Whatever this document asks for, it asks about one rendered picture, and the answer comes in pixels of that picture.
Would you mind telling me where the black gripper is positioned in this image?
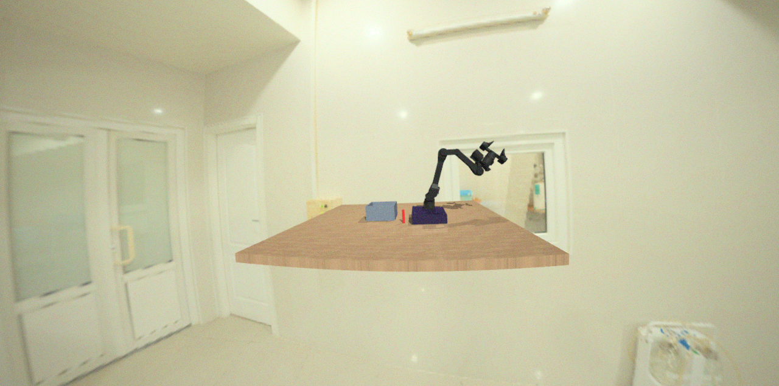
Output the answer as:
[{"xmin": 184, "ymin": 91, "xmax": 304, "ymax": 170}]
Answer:
[{"xmin": 480, "ymin": 141, "xmax": 508, "ymax": 164}]

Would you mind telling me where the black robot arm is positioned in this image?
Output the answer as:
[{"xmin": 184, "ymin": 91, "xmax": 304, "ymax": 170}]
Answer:
[{"xmin": 423, "ymin": 148, "xmax": 494, "ymax": 209}]

